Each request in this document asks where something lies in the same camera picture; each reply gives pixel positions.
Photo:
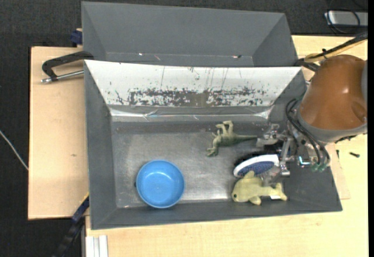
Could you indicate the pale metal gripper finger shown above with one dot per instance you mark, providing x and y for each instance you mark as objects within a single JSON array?
[
  {"x": 270, "y": 140},
  {"x": 284, "y": 170}
]

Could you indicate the yellow plush dolphin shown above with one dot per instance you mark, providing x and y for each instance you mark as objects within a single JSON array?
[{"x": 251, "y": 190}]

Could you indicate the green toy dinosaur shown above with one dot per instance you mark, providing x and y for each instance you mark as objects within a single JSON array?
[{"x": 228, "y": 139}]

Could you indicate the small black screw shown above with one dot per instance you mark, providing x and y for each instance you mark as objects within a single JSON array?
[{"x": 354, "y": 155}]

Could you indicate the grey metal bin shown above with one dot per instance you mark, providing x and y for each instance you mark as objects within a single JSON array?
[{"x": 193, "y": 159}]

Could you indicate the blue bowl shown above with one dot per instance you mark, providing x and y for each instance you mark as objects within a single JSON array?
[{"x": 160, "y": 184}]

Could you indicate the pale wood flat board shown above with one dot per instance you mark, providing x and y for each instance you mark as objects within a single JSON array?
[{"x": 57, "y": 133}]

